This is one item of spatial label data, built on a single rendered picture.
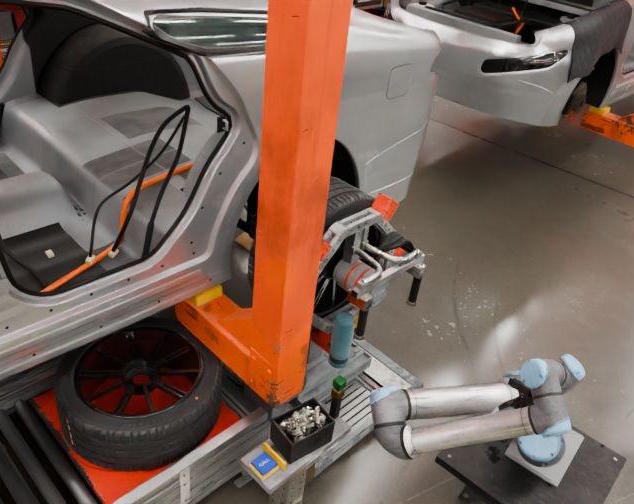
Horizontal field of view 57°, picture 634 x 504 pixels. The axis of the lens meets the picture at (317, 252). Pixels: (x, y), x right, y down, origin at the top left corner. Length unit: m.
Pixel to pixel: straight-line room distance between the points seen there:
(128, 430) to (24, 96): 2.12
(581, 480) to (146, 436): 1.75
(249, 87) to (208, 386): 1.17
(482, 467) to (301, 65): 1.79
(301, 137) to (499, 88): 3.16
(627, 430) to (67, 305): 2.78
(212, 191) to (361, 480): 1.45
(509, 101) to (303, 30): 3.29
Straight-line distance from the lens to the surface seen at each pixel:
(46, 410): 2.79
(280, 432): 2.24
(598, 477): 2.85
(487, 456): 2.70
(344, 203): 2.35
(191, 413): 2.37
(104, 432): 2.36
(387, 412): 2.18
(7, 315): 2.13
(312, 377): 2.89
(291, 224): 1.80
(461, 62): 4.76
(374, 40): 2.69
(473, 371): 3.48
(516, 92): 4.71
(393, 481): 2.88
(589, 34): 4.83
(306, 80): 1.62
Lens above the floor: 2.32
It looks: 34 degrees down
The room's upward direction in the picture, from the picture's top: 7 degrees clockwise
